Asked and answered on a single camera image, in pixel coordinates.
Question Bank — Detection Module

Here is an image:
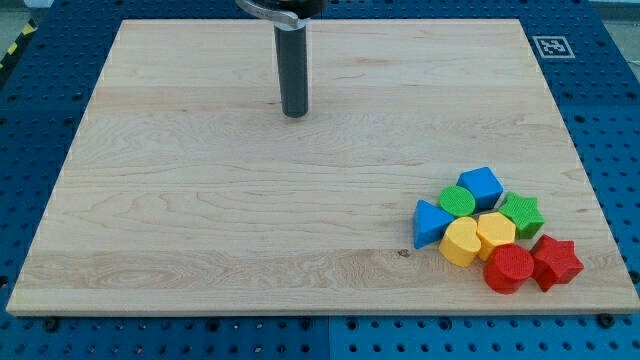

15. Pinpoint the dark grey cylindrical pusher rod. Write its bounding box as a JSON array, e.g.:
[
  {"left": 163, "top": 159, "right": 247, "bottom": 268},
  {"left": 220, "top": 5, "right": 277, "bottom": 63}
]
[{"left": 274, "top": 27, "right": 309, "bottom": 118}]

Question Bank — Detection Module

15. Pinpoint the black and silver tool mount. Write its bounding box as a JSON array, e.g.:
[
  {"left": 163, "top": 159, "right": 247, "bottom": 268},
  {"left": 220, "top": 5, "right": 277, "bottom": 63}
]
[{"left": 235, "top": 0, "right": 328, "bottom": 30}]

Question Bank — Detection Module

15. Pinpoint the light wooden board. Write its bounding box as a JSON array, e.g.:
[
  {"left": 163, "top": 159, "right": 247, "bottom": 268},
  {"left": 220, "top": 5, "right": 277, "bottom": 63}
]
[{"left": 7, "top": 19, "right": 639, "bottom": 317}]

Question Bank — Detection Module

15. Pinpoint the blue triangle block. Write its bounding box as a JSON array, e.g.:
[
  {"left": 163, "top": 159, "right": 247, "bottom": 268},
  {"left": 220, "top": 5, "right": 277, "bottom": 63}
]
[{"left": 413, "top": 200, "right": 454, "bottom": 249}]

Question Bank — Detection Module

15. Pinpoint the green cylinder block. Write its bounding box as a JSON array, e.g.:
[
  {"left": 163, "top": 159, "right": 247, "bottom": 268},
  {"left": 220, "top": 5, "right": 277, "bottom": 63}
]
[{"left": 438, "top": 185, "right": 476, "bottom": 218}]

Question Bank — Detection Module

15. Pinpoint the blue cube block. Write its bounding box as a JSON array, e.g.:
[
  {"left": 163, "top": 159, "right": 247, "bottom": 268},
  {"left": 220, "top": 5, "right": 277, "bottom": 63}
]
[{"left": 456, "top": 167, "right": 504, "bottom": 212}]

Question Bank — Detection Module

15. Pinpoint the white fiducial marker tag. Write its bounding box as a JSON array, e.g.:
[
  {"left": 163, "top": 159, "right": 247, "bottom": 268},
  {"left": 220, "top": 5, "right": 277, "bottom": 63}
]
[{"left": 532, "top": 35, "right": 575, "bottom": 59}]

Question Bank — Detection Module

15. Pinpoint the yellow heart block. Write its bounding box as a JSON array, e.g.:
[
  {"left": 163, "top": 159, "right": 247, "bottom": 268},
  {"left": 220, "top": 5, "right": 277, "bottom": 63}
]
[{"left": 438, "top": 217, "right": 481, "bottom": 267}]

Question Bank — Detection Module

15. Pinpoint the yellow hexagon block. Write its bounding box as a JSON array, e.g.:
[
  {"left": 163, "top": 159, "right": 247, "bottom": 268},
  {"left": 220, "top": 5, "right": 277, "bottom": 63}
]
[{"left": 476, "top": 212, "right": 516, "bottom": 261}]

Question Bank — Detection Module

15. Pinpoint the green star block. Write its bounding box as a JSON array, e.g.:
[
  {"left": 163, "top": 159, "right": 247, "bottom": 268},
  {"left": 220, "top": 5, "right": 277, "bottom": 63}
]
[{"left": 498, "top": 192, "right": 545, "bottom": 239}]

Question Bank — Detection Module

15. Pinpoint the red cylinder block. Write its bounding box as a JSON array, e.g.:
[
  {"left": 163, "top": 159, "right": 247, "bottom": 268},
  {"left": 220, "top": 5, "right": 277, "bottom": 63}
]
[{"left": 483, "top": 244, "right": 534, "bottom": 294}]

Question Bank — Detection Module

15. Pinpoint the red star block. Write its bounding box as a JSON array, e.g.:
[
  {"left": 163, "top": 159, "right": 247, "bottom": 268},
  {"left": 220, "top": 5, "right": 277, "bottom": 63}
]
[{"left": 530, "top": 234, "right": 584, "bottom": 292}]

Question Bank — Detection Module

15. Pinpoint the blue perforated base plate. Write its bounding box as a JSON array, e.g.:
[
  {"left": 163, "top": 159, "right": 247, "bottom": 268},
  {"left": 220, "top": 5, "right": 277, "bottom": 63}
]
[{"left": 1, "top": 1, "right": 639, "bottom": 359}]

